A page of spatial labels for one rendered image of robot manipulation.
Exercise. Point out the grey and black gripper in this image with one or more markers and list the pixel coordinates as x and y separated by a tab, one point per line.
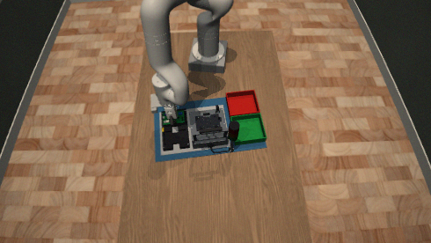
171	112

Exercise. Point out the green circuit board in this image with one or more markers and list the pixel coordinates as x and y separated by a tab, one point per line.
180	118

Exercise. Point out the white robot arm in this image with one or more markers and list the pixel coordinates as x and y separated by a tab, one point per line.
170	82

